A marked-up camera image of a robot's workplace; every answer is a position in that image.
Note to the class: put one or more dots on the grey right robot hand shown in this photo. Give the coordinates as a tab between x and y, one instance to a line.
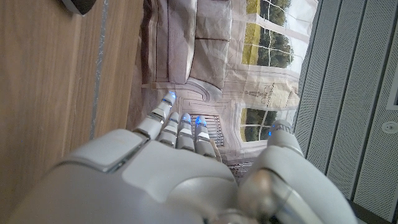
155	186

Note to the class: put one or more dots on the grey tape marking line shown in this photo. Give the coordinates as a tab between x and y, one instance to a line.
99	62

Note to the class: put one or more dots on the printed sofa backdrop cloth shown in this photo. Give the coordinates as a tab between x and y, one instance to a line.
217	46

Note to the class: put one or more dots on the white round ceiling fixture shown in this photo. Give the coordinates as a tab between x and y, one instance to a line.
390	127

